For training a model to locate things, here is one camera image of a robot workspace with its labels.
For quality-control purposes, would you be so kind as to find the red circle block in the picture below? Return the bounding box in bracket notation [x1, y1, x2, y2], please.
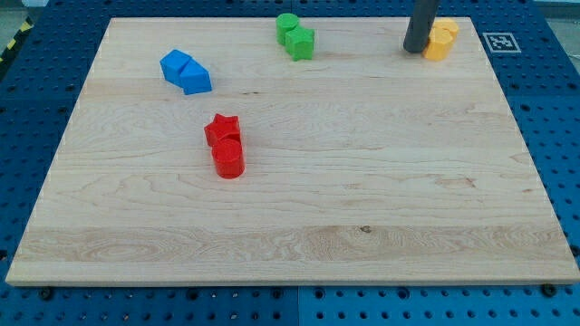
[211, 139, 245, 178]

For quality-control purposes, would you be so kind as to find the wooden board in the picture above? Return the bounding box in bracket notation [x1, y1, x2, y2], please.
[6, 17, 579, 287]

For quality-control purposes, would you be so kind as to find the green circle block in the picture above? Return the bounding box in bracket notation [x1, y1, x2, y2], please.
[275, 13, 299, 45]

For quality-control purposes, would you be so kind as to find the red star block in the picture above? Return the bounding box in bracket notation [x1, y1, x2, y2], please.
[204, 113, 241, 147]

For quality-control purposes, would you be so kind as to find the green star block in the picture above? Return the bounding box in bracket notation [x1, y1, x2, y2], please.
[285, 26, 315, 61]

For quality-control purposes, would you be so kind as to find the blue pentagon block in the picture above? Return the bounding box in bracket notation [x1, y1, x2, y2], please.
[179, 59, 212, 95]

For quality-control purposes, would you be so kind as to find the blue cube block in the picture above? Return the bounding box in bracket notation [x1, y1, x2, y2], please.
[159, 49, 191, 87]

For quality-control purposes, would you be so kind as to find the yellow hexagon block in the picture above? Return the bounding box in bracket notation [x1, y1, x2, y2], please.
[422, 27, 455, 61]

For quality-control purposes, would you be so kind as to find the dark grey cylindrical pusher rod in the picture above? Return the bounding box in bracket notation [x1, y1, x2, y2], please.
[403, 0, 440, 53]

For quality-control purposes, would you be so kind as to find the yellow heart block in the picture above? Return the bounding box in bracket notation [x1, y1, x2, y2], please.
[433, 17, 459, 39]

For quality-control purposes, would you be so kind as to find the white fiducial marker tag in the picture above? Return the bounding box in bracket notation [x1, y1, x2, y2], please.
[483, 32, 521, 53]

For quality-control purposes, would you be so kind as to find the black bolt left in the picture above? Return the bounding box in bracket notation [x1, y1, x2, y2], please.
[38, 287, 53, 301]

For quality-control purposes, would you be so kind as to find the black bolt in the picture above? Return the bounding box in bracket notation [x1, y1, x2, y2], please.
[541, 283, 557, 298]
[38, 287, 53, 301]

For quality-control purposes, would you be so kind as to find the black bolt right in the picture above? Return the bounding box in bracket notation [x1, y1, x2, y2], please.
[541, 283, 557, 298]

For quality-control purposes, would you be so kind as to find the yellow black hazard tape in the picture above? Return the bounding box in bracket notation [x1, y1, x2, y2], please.
[1, 16, 34, 64]

